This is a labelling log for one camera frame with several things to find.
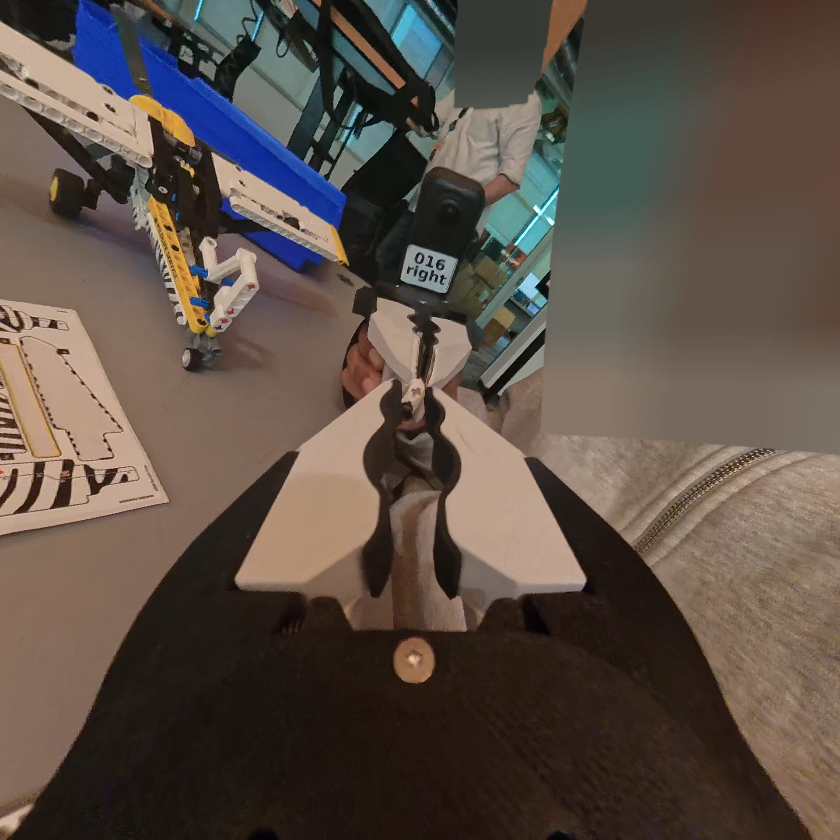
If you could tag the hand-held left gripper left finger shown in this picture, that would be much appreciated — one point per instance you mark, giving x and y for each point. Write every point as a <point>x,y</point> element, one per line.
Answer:
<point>315,525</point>

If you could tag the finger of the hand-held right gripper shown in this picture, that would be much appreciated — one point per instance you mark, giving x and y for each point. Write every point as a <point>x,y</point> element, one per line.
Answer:
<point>453,351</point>
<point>394,341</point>

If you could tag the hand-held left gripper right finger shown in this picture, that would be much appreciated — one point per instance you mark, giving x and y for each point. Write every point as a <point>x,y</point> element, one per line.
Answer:
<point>505,525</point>

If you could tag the white lego connector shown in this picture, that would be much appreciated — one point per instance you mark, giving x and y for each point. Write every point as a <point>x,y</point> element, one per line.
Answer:
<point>415,394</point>

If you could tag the white yellow lego plane model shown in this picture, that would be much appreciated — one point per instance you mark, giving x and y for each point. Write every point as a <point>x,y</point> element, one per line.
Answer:
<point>98,111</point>

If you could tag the person's right hand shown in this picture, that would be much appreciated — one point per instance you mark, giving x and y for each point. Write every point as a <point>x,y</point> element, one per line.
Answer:
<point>361,374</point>

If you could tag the stack of cardboard boxes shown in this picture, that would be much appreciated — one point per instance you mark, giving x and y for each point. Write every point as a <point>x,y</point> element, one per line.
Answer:
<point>489,289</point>

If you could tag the wooden standing desk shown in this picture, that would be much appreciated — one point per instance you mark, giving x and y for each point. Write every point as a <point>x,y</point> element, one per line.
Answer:
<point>367,39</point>

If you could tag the blue plastic bin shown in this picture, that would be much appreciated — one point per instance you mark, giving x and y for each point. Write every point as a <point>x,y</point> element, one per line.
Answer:
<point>249,131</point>

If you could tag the zebra striped sticker sheet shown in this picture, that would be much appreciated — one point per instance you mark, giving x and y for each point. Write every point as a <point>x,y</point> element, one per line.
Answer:
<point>65,407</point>

